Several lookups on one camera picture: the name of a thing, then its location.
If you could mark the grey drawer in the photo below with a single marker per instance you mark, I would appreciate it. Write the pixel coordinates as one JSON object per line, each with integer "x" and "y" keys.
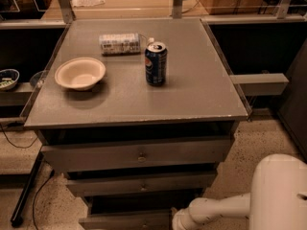
{"x": 112, "y": 156}
{"x": 140, "y": 183}
{"x": 147, "y": 211}

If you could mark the clear plastic water bottle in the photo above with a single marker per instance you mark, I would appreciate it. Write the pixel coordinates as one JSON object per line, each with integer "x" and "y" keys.
{"x": 122, "y": 44}

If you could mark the white paper bowl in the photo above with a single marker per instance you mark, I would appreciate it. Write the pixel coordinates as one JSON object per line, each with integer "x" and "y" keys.
{"x": 80, "y": 73}

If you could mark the grey drawer cabinet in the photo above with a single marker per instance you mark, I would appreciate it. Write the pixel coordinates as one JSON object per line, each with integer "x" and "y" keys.
{"x": 197, "y": 100}

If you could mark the grey side shelf beam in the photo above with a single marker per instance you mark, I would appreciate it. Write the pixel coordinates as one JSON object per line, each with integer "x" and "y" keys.
{"x": 261, "y": 84}

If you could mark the grey middle drawer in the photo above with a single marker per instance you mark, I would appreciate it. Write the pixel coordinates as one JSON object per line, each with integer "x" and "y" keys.
{"x": 140, "y": 183}

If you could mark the blue pepsi can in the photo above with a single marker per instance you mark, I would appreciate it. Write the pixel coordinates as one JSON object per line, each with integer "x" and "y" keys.
{"x": 155, "y": 63}

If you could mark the grey top drawer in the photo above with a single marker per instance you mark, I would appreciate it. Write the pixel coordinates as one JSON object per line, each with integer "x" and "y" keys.
{"x": 112, "y": 156}

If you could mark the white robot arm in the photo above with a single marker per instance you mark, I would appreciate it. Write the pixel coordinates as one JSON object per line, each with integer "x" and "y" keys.
{"x": 277, "y": 199}

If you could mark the small blue patterned bowl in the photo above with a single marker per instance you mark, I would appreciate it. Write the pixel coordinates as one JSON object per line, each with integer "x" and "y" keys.
{"x": 8, "y": 79}

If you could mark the grey bottom drawer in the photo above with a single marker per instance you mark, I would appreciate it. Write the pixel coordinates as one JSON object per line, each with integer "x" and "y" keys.
{"x": 147, "y": 211}

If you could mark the black metal floor bar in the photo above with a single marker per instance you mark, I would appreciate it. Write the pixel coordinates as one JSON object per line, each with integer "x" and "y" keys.
{"x": 16, "y": 219}

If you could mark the dark round dish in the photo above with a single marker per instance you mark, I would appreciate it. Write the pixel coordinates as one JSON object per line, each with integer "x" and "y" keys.
{"x": 38, "y": 79}

